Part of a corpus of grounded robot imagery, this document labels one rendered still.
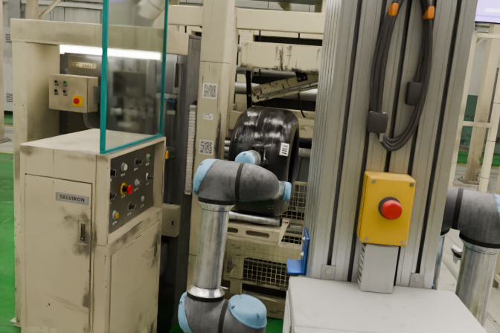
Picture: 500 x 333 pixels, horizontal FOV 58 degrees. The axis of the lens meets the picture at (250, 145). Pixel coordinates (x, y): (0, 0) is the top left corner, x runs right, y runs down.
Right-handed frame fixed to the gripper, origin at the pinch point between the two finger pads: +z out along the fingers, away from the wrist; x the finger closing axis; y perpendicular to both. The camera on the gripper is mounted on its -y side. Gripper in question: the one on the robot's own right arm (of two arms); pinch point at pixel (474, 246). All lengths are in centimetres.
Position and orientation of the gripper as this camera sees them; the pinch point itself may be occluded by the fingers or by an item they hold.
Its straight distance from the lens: 187.6
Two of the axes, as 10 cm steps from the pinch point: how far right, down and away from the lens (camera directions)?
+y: 0.4, 9.9, 1.1
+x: 8.8, 0.1, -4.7
